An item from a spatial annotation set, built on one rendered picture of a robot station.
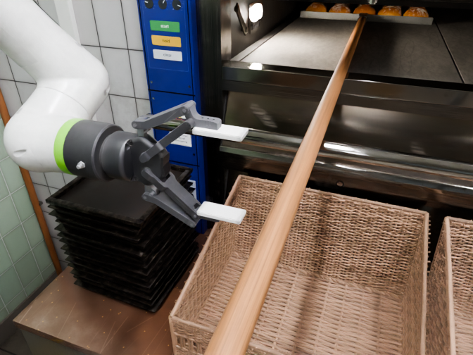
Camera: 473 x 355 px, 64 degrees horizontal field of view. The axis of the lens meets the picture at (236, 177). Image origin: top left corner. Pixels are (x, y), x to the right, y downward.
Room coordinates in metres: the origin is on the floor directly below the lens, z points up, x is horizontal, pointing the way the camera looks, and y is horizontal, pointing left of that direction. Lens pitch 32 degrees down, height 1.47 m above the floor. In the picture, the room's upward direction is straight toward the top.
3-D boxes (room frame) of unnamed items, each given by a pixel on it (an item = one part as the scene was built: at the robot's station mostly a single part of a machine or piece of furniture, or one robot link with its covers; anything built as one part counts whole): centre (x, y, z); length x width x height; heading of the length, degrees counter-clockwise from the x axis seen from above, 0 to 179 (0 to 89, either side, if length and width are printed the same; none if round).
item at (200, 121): (0.47, 0.05, 1.27); 0.05 x 0.01 x 0.03; 71
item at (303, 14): (1.92, -0.61, 1.19); 0.55 x 0.36 x 0.03; 70
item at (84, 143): (0.53, 0.22, 1.19); 0.12 x 0.06 x 0.09; 161
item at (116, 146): (0.51, 0.15, 1.19); 0.09 x 0.07 x 0.08; 71
